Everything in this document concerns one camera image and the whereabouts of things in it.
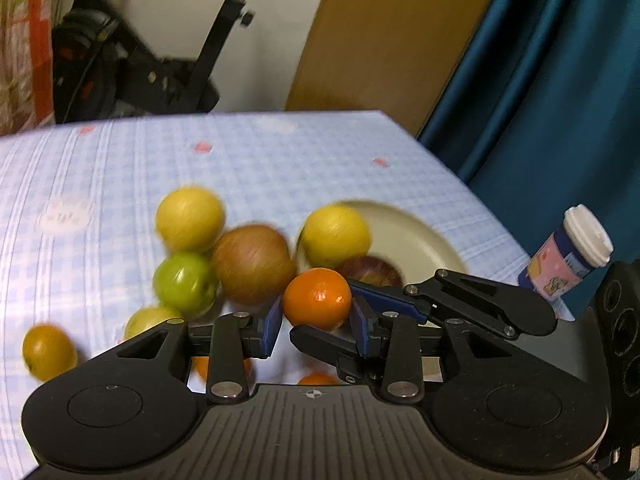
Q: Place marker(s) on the yellow lemon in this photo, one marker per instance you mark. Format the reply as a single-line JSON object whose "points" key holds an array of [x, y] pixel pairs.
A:
{"points": [[190, 219], [335, 235]]}

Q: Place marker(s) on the yellow-orange round fruit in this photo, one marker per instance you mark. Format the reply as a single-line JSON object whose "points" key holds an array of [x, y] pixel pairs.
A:
{"points": [[49, 352]]}

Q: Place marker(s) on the black exercise bike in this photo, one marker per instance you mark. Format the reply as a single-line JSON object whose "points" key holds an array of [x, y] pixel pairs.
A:
{"points": [[150, 70]]}

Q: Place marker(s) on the brown pear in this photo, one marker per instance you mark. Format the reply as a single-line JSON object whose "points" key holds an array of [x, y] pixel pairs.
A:
{"points": [[250, 265]]}

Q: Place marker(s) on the printed backdrop cloth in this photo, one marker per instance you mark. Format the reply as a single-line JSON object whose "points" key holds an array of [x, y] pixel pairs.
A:
{"points": [[20, 35]]}

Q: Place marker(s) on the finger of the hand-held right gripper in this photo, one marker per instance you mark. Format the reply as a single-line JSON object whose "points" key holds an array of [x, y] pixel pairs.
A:
{"points": [[390, 302], [320, 342]]}

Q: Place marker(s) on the blue checked tablecloth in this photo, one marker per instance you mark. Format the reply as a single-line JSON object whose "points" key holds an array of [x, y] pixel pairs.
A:
{"points": [[250, 160]]}

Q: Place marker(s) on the wooden door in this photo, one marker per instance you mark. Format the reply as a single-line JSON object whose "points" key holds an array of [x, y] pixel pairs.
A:
{"points": [[390, 35]]}

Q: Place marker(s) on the orange mandarin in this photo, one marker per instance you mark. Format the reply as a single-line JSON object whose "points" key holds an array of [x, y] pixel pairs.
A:
{"points": [[317, 379], [200, 366], [317, 297]]}

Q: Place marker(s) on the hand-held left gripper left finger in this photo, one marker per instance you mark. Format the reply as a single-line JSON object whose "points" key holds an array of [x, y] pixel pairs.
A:
{"points": [[272, 327]]}

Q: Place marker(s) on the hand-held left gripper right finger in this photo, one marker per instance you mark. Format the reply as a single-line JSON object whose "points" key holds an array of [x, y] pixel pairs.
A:
{"points": [[359, 330]]}

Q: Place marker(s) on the green round fruit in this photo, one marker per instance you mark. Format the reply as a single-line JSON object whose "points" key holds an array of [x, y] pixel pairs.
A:
{"points": [[182, 280]]}

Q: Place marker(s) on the cream round plate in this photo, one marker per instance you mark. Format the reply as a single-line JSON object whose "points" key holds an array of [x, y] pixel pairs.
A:
{"points": [[420, 240]]}

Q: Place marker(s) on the yellow-green round fruit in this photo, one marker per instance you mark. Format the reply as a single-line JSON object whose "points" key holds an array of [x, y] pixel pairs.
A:
{"points": [[147, 322]]}

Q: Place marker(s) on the dark blue curtain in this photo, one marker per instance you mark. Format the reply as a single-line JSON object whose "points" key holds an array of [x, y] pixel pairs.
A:
{"points": [[550, 85]]}

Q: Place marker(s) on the blue pink cup white lid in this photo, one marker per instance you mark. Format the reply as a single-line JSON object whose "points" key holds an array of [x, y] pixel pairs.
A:
{"points": [[565, 255]]}

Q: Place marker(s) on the dark purple passion fruit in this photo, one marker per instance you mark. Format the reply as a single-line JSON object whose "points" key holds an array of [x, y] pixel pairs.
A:
{"points": [[372, 270]]}

